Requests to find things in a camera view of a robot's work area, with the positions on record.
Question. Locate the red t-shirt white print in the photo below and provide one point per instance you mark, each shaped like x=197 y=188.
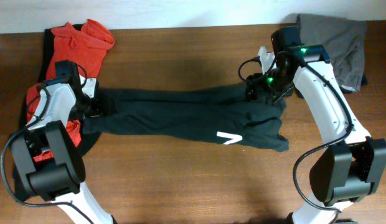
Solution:
x=85 y=44

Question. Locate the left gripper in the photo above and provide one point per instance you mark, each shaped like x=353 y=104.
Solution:
x=98 y=111

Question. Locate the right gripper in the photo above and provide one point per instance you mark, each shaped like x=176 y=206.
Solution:
x=256 y=88

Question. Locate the black t-shirt white letters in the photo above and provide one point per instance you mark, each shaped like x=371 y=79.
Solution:
x=221 y=115

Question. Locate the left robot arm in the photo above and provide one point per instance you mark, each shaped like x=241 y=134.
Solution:
x=47 y=161

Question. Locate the grey folded garment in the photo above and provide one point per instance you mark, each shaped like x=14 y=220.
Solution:
x=343 y=40

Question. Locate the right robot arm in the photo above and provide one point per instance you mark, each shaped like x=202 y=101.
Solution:
x=352 y=162

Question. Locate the black garment under pile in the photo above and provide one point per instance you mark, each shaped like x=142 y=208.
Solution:
x=88 y=140

